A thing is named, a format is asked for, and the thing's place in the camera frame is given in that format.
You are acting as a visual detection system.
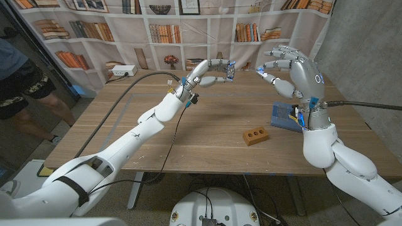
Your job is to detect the blue book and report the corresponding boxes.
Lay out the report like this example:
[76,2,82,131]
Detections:
[270,100,304,133]

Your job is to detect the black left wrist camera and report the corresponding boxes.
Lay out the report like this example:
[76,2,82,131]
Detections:
[187,93,200,107]

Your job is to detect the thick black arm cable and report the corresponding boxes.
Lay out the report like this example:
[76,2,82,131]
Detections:
[73,71,182,159]
[323,100,402,112]

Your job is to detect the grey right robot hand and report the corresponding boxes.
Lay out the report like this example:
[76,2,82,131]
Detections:
[256,43,326,104]

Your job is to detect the metal padlock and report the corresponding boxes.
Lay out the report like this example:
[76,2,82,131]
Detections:
[225,62,236,80]

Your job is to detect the black power strip cable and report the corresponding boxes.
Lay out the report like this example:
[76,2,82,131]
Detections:
[105,72,129,85]

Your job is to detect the white table leg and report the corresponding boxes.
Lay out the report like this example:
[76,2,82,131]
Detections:
[127,171,145,210]

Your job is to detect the printed bookshelf backdrop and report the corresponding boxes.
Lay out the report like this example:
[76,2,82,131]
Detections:
[12,0,335,95]

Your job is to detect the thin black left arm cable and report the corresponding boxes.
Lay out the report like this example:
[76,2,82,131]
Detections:
[87,105,188,195]

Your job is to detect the grey table leg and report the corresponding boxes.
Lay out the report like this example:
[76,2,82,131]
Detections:
[287,175,306,217]

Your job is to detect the brown block with holes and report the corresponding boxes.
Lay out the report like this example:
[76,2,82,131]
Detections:
[242,126,269,146]

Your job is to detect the blue floor object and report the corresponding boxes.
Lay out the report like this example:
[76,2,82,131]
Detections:
[69,84,97,99]

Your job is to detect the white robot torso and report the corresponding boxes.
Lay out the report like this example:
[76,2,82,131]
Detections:
[169,187,261,226]

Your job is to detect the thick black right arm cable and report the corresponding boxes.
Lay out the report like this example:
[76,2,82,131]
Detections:
[323,100,402,112]

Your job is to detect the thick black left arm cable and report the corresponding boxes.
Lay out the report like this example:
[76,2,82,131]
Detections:
[73,71,182,159]

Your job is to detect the yellow black floor item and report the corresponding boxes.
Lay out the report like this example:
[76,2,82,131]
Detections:
[36,165,55,178]

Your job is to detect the white power strip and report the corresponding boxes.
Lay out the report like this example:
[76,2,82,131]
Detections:
[111,65,138,77]

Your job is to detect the black metal post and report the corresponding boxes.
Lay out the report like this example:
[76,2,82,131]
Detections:
[6,0,81,102]

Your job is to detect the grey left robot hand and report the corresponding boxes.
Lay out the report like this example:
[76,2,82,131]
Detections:
[181,58,237,100]

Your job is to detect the person in dark shorts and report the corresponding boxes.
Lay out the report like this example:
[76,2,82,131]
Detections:
[0,26,76,146]

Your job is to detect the black cable strap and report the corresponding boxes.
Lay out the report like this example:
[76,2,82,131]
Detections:
[53,175,90,207]

